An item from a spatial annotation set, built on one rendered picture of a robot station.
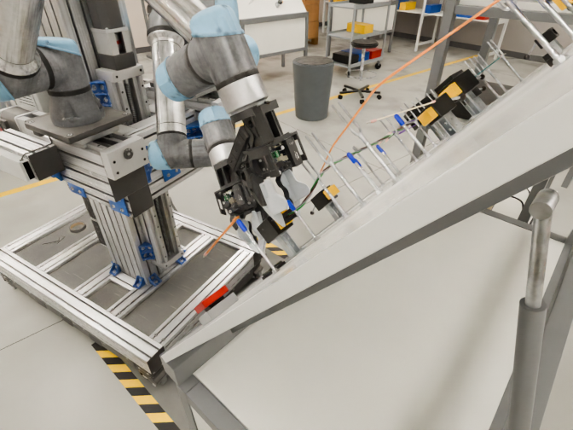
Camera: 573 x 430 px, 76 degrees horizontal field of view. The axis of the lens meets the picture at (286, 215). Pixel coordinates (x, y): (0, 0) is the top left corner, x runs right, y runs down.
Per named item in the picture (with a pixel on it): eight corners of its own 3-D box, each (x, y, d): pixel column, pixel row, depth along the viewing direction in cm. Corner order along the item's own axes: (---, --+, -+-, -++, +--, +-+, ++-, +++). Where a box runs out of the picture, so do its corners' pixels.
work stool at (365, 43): (334, 91, 508) (338, 37, 468) (376, 91, 509) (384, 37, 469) (339, 104, 464) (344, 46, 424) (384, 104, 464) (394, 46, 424)
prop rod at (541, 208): (552, 203, 28) (523, 438, 40) (560, 188, 30) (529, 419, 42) (529, 200, 29) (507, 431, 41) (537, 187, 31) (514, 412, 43)
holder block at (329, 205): (327, 226, 118) (309, 202, 119) (350, 211, 108) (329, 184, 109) (319, 233, 115) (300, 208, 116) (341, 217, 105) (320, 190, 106)
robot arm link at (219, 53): (208, 24, 62) (242, -1, 57) (234, 87, 65) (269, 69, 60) (173, 27, 56) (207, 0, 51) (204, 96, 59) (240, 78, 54)
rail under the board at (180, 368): (164, 371, 84) (159, 354, 80) (403, 177, 155) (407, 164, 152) (178, 386, 81) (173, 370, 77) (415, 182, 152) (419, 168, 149)
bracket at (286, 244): (301, 250, 74) (286, 230, 74) (306, 246, 72) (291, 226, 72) (285, 263, 71) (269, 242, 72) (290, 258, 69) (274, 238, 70)
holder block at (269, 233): (282, 234, 75) (270, 218, 76) (293, 223, 71) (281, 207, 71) (268, 244, 73) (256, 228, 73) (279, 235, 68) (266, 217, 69)
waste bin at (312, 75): (288, 121, 418) (289, 64, 382) (295, 107, 455) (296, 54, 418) (328, 124, 412) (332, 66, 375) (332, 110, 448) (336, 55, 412)
